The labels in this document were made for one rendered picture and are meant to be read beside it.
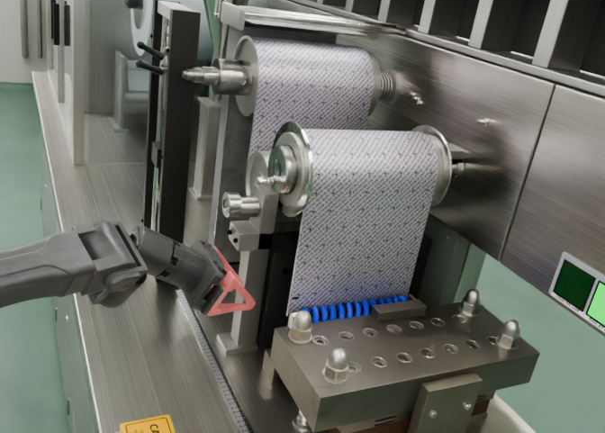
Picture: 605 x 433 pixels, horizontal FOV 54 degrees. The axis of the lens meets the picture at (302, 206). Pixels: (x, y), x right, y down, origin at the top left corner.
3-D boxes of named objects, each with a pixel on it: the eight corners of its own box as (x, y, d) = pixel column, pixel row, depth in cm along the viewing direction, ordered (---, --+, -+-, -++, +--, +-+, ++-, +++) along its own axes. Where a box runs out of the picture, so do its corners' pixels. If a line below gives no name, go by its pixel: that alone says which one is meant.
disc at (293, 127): (265, 194, 100) (276, 110, 94) (267, 194, 100) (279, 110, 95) (301, 233, 88) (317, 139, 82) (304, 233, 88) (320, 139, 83)
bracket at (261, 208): (213, 339, 107) (231, 183, 95) (248, 335, 109) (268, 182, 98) (222, 356, 102) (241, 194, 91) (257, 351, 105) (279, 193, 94)
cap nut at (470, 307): (454, 306, 104) (460, 284, 102) (470, 304, 106) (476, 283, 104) (467, 318, 101) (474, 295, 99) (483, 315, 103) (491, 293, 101)
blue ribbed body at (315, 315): (293, 321, 96) (297, 303, 95) (402, 307, 105) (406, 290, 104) (302, 334, 93) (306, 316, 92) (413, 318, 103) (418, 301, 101)
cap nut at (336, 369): (317, 369, 82) (322, 343, 81) (339, 365, 84) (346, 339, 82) (329, 386, 79) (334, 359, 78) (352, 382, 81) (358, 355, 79)
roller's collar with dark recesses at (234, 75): (209, 89, 110) (212, 55, 108) (239, 91, 113) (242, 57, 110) (219, 98, 105) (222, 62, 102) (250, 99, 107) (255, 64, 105)
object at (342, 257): (285, 314, 96) (302, 211, 89) (404, 299, 106) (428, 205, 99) (287, 316, 95) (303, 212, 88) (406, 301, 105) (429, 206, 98)
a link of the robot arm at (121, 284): (118, 278, 70) (85, 221, 72) (67, 331, 74) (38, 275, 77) (185, 268, 80) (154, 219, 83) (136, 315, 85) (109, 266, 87)
